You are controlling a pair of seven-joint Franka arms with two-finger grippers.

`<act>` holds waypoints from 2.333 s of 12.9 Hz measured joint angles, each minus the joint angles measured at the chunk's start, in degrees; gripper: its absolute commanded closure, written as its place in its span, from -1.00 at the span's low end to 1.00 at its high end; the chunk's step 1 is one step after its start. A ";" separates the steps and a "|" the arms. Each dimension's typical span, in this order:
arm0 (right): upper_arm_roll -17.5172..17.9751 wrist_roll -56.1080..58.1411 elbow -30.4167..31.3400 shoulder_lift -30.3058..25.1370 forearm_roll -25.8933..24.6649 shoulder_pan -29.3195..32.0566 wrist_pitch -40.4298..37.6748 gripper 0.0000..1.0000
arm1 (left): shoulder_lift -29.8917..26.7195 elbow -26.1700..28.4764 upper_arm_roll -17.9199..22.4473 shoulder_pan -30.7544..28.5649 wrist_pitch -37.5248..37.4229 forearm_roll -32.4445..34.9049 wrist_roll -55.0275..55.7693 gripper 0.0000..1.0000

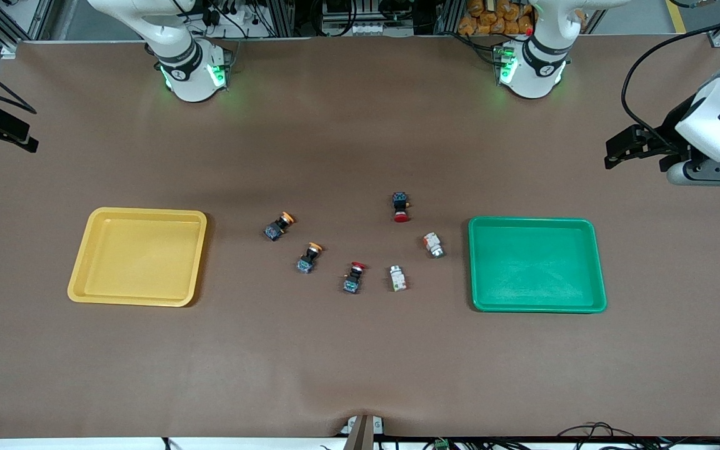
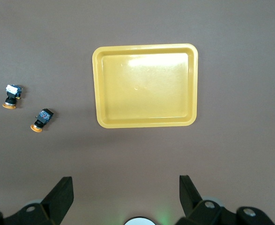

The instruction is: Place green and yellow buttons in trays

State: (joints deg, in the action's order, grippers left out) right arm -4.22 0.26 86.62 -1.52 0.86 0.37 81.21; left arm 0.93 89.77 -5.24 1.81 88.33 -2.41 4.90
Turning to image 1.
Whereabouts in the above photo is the yellow push button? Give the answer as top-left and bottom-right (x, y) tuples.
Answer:
(296, 241), (324, 274)
(264, 211), (296, 242)

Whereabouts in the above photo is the green plastic tray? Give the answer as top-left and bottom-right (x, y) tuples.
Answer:
(467, 216), (608, 313)

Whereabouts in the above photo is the yellow plastic tray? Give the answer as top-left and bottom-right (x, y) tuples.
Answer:
(67, 207), (208, 308)

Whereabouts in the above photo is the pile of orange objects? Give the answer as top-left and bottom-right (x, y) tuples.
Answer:
(458, 0), (534, 36)

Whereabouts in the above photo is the red push button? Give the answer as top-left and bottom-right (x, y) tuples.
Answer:
(391, 191), (412, 224)
(342, 261), (367, 294)

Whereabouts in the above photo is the white power strip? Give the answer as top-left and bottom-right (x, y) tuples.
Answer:
(322, 21), (414, 37)

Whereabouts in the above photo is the brown table cover sheet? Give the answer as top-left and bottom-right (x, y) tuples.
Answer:
(0, 34), (720, 439)

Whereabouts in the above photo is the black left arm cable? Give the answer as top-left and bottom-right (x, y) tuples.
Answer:
(621, 17), (720, 151)

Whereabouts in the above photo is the black base cable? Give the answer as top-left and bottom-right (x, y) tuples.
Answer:
(451, 31), (502, 64)

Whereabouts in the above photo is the black cable tangle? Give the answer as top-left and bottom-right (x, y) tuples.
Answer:
(554, 422), (720, 450)

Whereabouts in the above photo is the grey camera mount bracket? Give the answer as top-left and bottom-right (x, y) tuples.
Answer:
(342, 415), (386, 450)

